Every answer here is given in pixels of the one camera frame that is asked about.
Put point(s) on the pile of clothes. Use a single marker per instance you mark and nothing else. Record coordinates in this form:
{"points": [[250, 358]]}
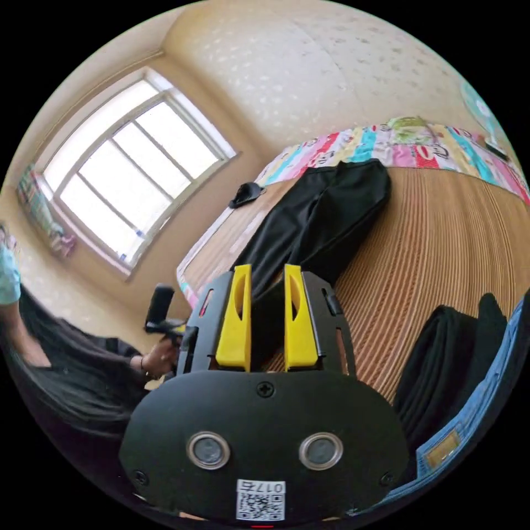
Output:
{"points": [[439, 364]]}

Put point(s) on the green pillow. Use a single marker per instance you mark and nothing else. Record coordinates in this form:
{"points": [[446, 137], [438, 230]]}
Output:
{"points": [[408, 127]]}

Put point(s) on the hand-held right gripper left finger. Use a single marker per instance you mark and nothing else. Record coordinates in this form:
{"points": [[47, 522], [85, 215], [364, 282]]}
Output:
{"points": [[234, 331]]}

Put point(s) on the window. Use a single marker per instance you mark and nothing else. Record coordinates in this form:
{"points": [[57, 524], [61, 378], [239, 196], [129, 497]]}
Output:
{"points": [[124, 174]]}

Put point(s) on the bed with woven mat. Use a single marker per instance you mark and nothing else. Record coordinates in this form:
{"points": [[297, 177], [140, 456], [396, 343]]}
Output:
{"points": [[434, 248]]}

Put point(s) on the small black cloth item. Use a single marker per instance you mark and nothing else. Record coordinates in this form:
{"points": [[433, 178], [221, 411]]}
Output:
{"points": [[245, 194]]}

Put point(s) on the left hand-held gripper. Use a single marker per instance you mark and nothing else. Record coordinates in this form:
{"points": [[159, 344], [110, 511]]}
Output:
{"points": [[167, 328]]}

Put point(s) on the person's left hand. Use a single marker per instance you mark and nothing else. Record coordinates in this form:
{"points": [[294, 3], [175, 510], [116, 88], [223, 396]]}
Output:
{"points": [[159, 359]]}

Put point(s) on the person's body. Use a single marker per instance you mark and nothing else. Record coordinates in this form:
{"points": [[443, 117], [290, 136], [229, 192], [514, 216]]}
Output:
{"points": [[62, 372]]}

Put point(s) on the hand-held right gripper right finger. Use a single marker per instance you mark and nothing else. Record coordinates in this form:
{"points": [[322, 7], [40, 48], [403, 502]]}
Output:
{"points": [[300, 339]]}

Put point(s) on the black long pants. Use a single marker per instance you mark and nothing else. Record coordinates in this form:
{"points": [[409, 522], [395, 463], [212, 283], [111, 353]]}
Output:
{"points": [[323, 215]]}

